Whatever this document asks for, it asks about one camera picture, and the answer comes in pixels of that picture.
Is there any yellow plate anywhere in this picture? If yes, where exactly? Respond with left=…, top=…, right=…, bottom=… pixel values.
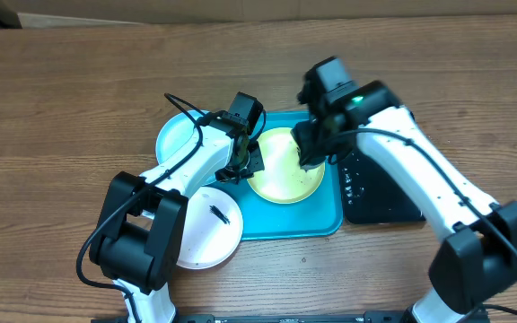
left=248, top=127, right=325, bottom=204

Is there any green sponge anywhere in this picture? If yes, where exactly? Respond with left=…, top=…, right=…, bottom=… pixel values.
left=301, top=163, right=323, bottom=171

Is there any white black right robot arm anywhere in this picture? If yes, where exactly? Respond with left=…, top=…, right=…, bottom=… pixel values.
left=293, top=81, right=517, bottom=322

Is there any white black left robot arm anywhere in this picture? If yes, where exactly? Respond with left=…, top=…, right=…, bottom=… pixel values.
left=80, top=114, right=262, bottom=322

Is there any black rectangular tray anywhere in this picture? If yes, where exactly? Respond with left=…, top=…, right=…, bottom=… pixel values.
left=337, top=135, right=425, bottom=224

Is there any teal plastic tray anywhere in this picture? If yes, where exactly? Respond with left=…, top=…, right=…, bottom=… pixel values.
left=206, top=111, right=344, bottom=240

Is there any light blue plate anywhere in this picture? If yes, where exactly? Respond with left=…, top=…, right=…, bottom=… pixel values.
left=155, top=109, right=216, bottom=189

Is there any white plate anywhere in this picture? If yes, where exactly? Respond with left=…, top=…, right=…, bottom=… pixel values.
left=177, top=187, right=243, bottom=270

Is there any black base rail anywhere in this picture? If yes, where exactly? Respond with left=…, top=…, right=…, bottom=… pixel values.
left=91, top=310, right=421, bottom=323

